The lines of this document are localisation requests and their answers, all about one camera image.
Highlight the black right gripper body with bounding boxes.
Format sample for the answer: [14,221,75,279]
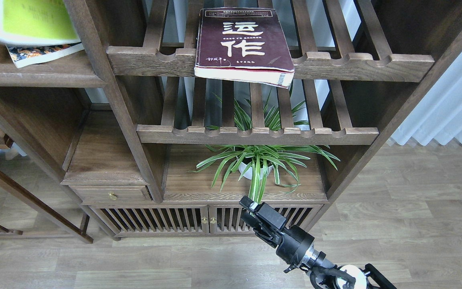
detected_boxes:
[261,225,316,267]

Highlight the white plant pot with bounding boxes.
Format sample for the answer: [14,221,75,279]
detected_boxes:
[238,159,274,181]

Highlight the slatted cabinet door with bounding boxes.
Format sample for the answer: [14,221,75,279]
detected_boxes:
[92,206,210,238]
[209,204,322,234]

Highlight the dark wooden bookshelf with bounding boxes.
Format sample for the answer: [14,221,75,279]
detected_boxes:
[0,0,462,240]

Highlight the yellow cover book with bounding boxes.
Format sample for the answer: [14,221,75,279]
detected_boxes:
[0,0,81,47]

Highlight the green spider plant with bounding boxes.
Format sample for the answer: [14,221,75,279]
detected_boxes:
[191,86,340,209]

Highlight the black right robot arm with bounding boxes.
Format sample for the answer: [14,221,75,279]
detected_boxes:
[239,196,395,289]

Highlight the small wooden drawer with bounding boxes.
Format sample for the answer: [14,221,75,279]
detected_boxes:
[69,185,152,205]

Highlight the left slatted cabinet door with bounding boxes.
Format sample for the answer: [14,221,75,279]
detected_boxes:
[92,206,210,238]

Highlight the white pleated curtain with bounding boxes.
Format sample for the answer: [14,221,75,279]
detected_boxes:
[389,52,462,146]

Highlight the maroon book white characters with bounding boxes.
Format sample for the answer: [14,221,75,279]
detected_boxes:
[195,7,294,88]

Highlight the wooden side furniture frame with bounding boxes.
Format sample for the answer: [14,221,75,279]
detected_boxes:
[0,129,93,244]

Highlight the colourful 300 paperback book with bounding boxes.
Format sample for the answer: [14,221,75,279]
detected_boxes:
[6,42,84,68]

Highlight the right slatted cabinet door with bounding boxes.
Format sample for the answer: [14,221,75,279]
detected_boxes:
[209,204,322,234]

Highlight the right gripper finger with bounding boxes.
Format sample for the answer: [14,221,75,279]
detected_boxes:
[241,212,276,245]
[239,196,287,233]

